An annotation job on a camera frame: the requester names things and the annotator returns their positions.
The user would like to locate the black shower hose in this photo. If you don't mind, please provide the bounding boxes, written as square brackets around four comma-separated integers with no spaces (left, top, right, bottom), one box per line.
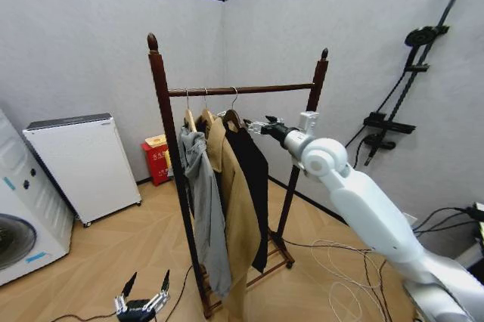
[345,44,416,149]

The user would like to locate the dark equipment with yellow edge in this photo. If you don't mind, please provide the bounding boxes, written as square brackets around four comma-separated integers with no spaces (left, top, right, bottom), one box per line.
[455,200,484,274]

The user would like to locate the black garment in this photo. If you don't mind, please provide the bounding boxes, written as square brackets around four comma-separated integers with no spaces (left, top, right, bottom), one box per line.
[222,117,271,274]

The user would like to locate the grey hooded garment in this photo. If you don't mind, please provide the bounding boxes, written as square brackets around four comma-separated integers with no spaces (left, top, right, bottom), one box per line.
[178,124,233,299]

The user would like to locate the black shower mixer valve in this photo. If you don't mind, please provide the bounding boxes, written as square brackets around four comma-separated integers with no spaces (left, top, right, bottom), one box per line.
[362,111,417,166]

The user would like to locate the black wall cables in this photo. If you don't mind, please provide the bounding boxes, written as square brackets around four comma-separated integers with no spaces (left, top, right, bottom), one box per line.
[411,206,484,235]

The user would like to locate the wooden clothes hanger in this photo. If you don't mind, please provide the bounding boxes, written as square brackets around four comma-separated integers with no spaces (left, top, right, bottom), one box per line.
[199,87,217,123]
[183,88,198,135]
[221,86,244,129]

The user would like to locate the white floor cable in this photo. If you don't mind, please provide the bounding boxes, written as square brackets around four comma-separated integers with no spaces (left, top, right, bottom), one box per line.
[309,238,383,322]

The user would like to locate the white air purifier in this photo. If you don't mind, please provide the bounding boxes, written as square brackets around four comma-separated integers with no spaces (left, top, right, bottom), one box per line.
[22,112,143,229]

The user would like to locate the tan long coat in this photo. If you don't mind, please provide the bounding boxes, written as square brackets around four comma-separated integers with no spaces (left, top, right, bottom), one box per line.
[196,110,262,320]

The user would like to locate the red fire equipment box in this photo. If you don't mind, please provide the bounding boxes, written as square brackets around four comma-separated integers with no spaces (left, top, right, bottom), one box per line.
[141,134,175,187]

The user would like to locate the dark wooden clothes rack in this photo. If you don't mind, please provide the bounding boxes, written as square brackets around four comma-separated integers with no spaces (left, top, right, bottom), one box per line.
[146,33,330,320]

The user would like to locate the black shower rail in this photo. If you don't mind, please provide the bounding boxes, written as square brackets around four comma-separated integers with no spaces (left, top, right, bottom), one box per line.
[381,0,470,138]

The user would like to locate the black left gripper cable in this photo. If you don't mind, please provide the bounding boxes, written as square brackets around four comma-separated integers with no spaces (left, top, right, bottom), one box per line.
[51,265,193,322]

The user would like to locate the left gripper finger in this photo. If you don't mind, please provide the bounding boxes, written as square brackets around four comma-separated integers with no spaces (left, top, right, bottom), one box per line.
[114,271,138,314]
[146,269,171,312]

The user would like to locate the black hand shower head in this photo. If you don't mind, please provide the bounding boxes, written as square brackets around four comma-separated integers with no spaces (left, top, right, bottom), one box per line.
[404,25,451,48]

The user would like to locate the white washing machine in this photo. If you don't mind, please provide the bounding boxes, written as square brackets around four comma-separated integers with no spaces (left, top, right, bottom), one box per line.
[0,107,75,287]

